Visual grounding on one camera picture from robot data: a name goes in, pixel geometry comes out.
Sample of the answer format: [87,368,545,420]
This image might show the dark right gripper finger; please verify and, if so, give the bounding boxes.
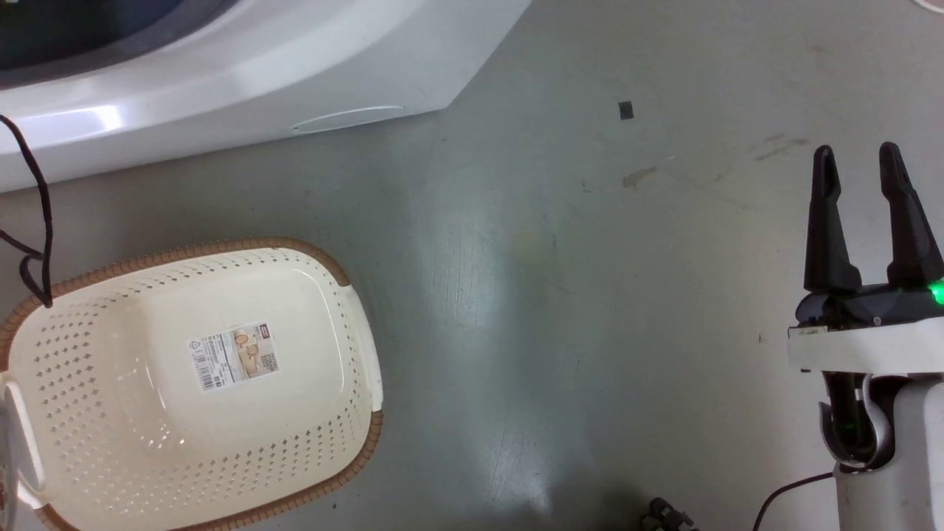
[878,142,944,290]
[802,145,862,294]

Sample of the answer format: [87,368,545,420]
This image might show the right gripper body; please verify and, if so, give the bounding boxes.
[786,279,944,375]

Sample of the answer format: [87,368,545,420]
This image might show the white washing machine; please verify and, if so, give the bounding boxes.
[0,0,533,194]

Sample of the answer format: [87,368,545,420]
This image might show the cream perforated laundry basket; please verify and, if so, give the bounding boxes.
[0,237,384,531]

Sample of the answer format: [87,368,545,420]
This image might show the printed paper label sticker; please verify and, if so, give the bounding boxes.
[187,322,281,393]

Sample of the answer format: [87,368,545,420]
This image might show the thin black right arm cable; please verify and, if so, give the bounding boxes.
[752,472,837,531]

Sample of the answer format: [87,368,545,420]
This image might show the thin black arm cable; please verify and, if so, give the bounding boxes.
[752,472,837,531]
[0,114,57,309]

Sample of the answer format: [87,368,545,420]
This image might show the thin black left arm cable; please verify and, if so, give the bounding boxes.
[0,114,57,309]

